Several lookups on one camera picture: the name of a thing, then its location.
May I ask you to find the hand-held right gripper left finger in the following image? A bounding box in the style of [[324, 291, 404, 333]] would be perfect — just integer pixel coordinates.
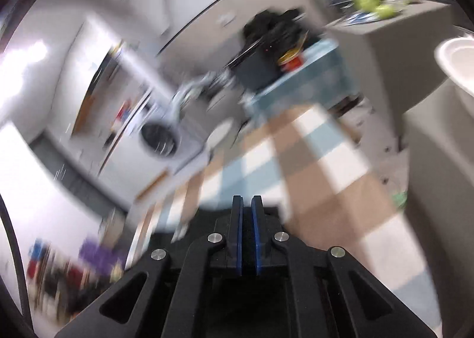
[[54, 194, 245, 338]]

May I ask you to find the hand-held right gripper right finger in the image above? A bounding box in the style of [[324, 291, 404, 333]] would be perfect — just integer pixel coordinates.
[[251, 194, 438, 338]]

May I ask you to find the black knit sweater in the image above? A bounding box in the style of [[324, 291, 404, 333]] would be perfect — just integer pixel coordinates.
[[126, 206, 284, 279]]

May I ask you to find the pile of black clothes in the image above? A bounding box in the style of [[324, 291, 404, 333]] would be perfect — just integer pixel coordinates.
[[242, 8, 309, 50]]

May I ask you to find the checkered tablecloth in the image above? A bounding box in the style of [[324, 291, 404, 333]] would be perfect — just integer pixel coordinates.
[[129, 105, 445, 338]]

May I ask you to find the round white stool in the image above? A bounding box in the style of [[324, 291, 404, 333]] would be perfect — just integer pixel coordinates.
[[205, 118, 236, 150]]

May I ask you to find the white washing machine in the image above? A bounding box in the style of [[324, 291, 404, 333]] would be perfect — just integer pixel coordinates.
[[139, 108, 209, 173]]

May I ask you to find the purple plastic bag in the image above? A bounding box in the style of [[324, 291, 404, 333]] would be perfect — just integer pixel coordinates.
[[79, 237, 127, 276]]

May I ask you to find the black rice cooker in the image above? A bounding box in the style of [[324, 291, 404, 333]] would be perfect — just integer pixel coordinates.
[[228, 36, 294, 93]]

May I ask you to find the side table with blue cloth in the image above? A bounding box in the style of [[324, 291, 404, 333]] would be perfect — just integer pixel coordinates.
[[244, 40, 361, 121]]

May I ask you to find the shoe rack with shoes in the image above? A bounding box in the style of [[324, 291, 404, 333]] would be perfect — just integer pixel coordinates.
[[26, 238, 97, 324]]

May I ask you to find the red noodle cup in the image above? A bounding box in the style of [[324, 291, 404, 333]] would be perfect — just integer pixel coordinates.
[[278, 47, 306, 71]]

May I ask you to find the low grey cabinet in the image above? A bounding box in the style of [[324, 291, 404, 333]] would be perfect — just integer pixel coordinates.
[[402, 94, 474, 326]]

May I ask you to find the tall grey cabinet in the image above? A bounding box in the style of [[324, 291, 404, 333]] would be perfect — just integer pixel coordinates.
[[326, 1, 474, 147]]

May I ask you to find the green toy figure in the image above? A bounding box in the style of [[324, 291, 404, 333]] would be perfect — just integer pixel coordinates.
[[350, 0, 395, 21]]

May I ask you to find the white bowl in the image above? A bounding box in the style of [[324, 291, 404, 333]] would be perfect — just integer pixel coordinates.
[[434, 36, 474, 97]]

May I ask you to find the black cable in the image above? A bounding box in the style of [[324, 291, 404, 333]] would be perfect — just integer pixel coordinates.
[[0, 193, 35, 338]]

